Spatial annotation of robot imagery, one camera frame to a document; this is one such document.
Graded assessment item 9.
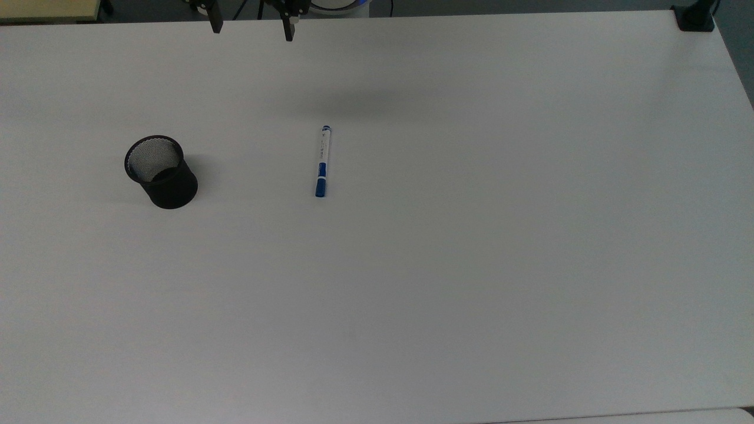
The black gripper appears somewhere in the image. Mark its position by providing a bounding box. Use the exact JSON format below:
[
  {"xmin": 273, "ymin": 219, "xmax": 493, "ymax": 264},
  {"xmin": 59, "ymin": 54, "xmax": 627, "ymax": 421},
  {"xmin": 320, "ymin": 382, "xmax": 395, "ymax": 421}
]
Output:
[{"xmin": 187, "ymin": 0, "xmax": 310, "ymax": 42}]

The blue and white marker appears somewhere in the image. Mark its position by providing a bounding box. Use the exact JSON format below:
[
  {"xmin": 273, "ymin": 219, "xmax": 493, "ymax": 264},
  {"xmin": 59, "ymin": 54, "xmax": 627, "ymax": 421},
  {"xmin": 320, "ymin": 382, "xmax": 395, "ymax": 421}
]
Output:
[{"xmin": 315, "ymin": 125, "xmax": 333, "ymax": 198}]

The black mesh pen cup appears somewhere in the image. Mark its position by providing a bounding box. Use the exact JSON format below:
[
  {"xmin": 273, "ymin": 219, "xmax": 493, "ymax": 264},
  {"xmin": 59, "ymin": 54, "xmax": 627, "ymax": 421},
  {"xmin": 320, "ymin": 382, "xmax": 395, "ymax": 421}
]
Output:
[{"xmin": 124, "ymin": 135, "xmax": 199, "ymax": 210}]

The yellow wooden table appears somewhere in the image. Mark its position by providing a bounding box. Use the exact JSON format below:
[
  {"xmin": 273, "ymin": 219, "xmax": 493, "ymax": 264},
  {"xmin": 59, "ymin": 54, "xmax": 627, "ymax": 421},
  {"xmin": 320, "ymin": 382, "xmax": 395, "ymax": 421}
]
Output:
[{"xmin": 0, "ymin": 0, "xmax": 101, "ymax": 24}]

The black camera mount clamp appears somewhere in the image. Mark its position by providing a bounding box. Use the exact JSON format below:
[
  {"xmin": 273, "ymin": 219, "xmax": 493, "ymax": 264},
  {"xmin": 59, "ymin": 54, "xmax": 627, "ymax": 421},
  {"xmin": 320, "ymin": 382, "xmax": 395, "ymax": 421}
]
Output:
[{"xmin": 672, "ymin": 0, "xmax": 720, "ymax": 32}]

